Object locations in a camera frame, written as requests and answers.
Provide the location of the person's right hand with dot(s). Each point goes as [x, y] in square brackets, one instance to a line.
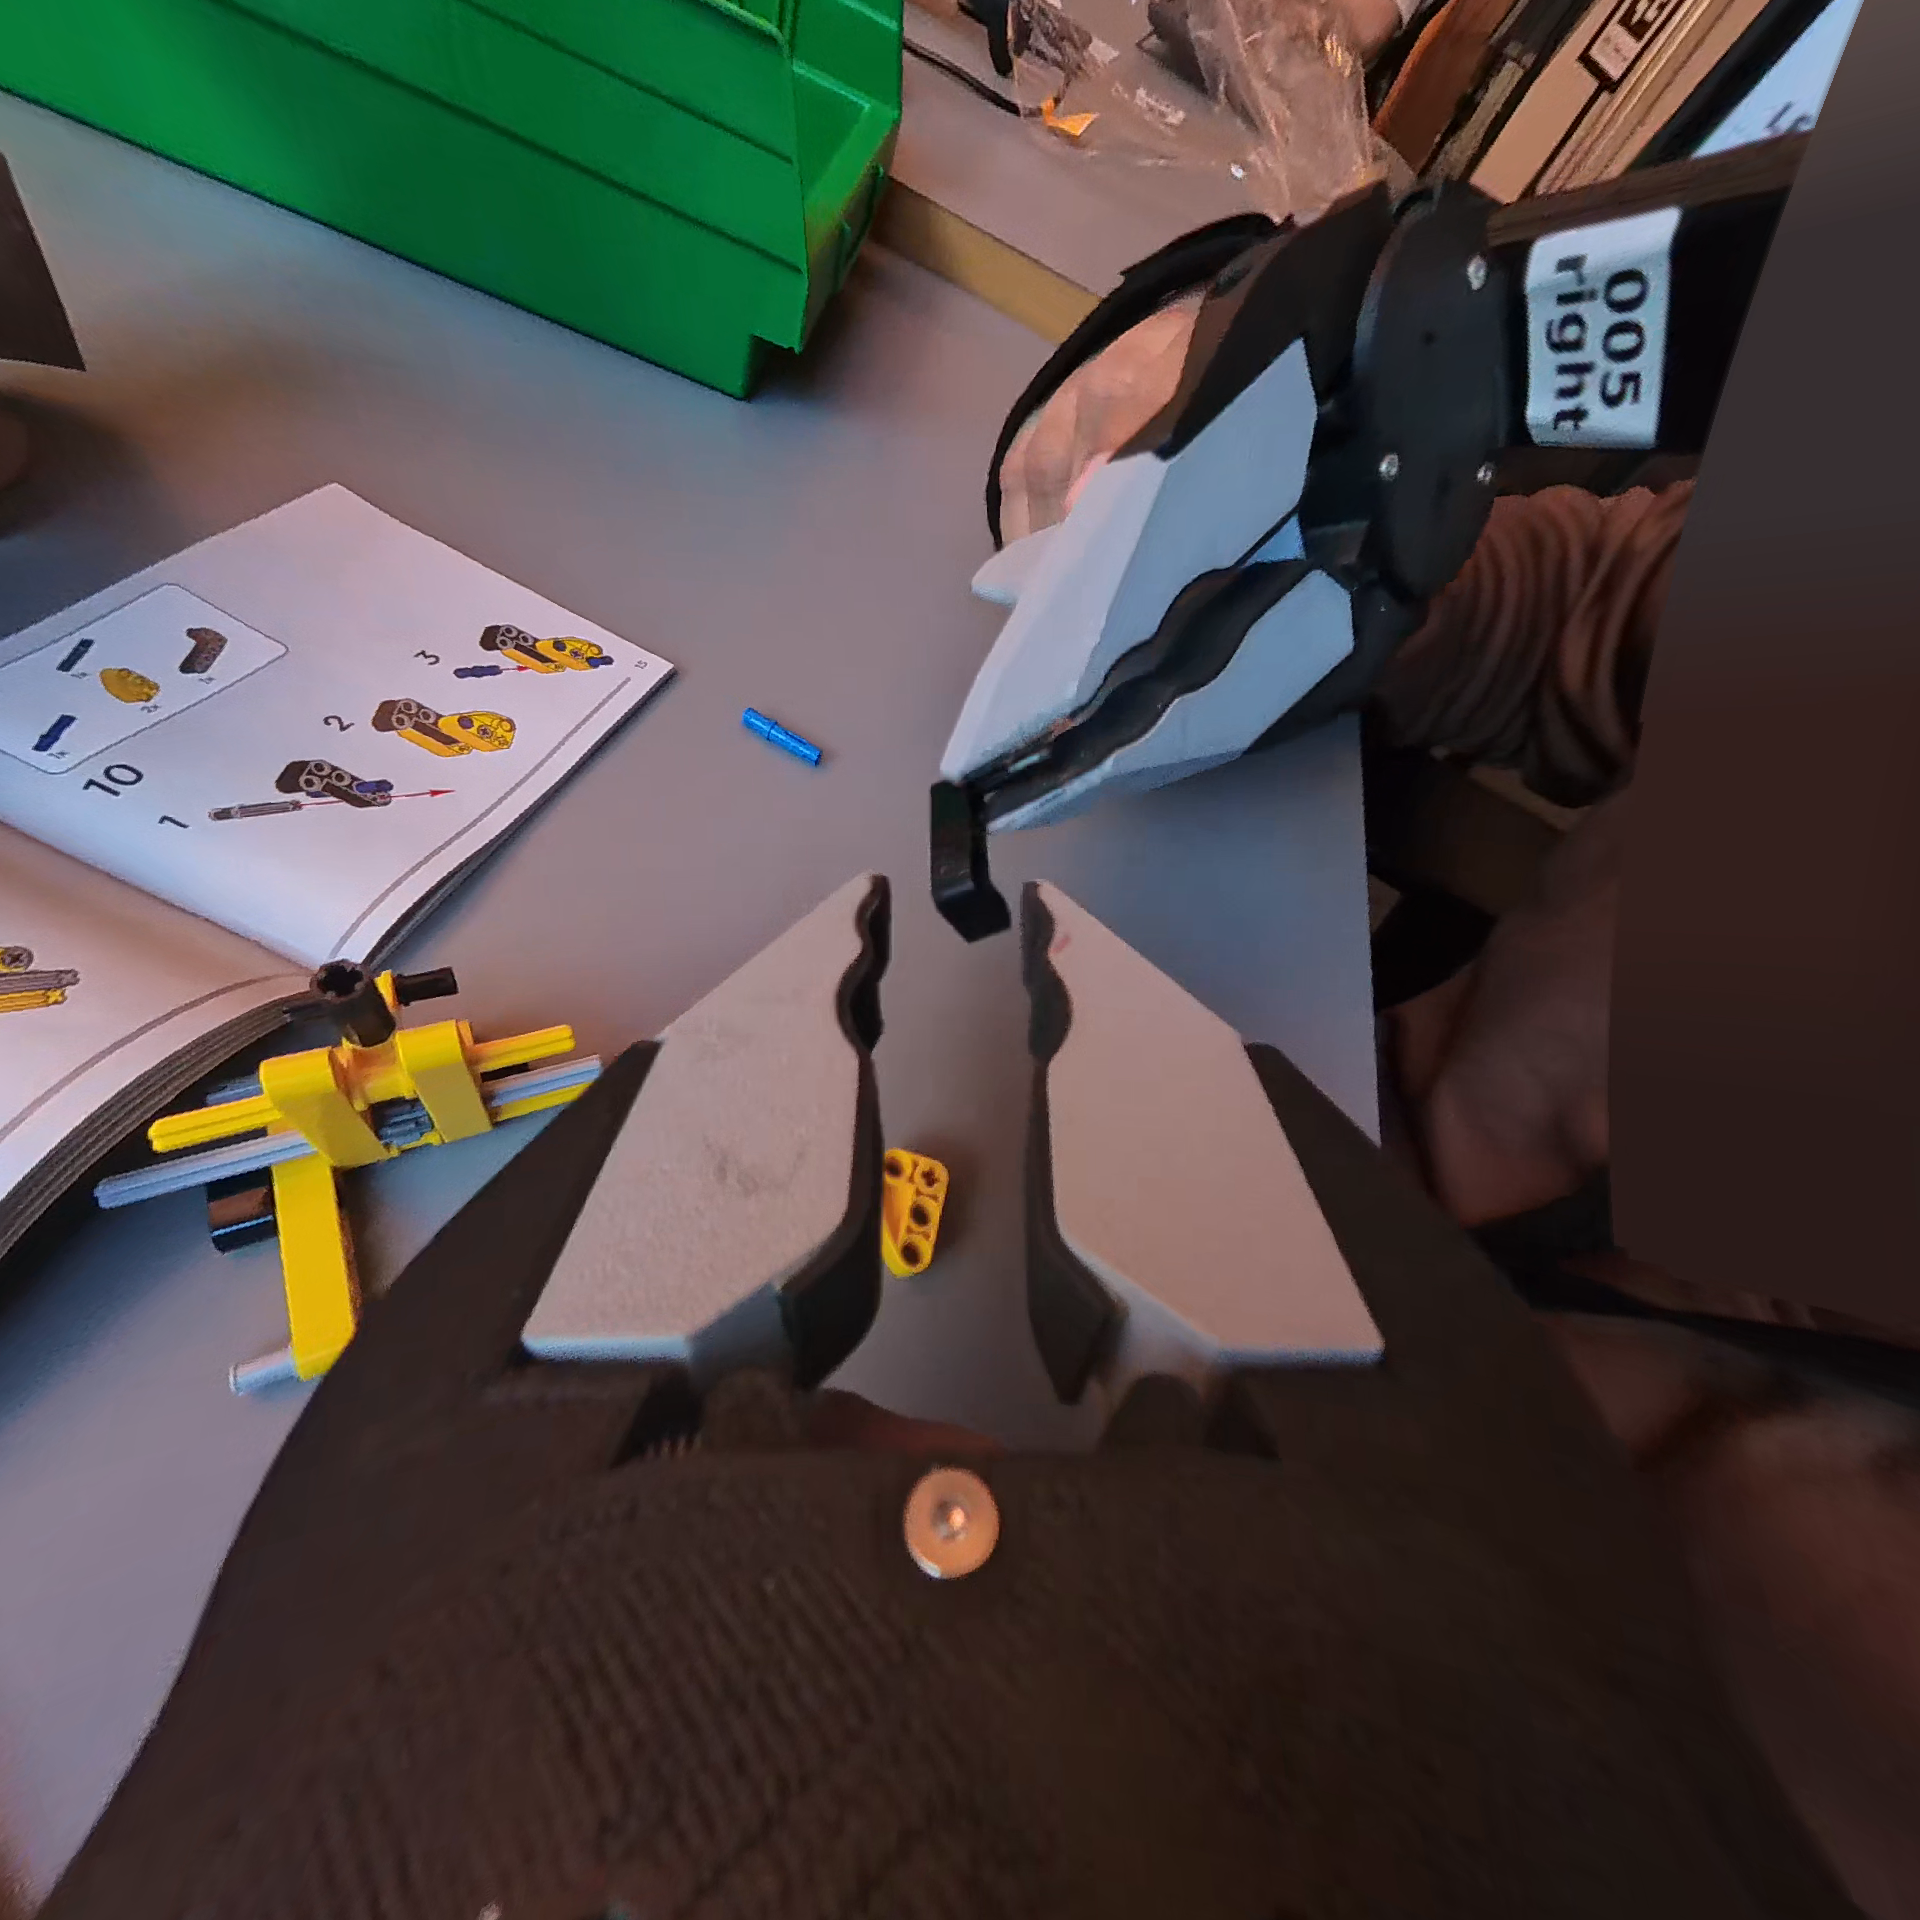
[1089, 429]

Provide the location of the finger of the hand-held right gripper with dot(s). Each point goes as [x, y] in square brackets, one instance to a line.
[1244, 683]
[1170, 556]

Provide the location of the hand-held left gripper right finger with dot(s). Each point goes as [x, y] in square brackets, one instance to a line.
[1193, 1200]

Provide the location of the green plastic bin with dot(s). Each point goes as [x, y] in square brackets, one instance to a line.
[524, 149]

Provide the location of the yellow lego assembly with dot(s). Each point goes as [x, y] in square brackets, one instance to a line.
[323, 1095]

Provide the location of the lego instruction booklet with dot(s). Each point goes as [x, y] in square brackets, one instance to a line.
[375, 600]

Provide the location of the small yellow lego piece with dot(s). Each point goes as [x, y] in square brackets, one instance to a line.
[914, 1207]

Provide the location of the blue lego pin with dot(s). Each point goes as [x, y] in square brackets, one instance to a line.
[779, 736]

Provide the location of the clear plastic bag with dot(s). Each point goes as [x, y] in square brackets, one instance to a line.
[1244, 90]

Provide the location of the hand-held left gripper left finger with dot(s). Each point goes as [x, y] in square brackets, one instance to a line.
[705, 1186]

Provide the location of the black angled lego piece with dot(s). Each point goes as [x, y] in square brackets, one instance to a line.
[961, 878]

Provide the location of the wooden ledge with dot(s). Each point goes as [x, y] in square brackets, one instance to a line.
[991, 254]

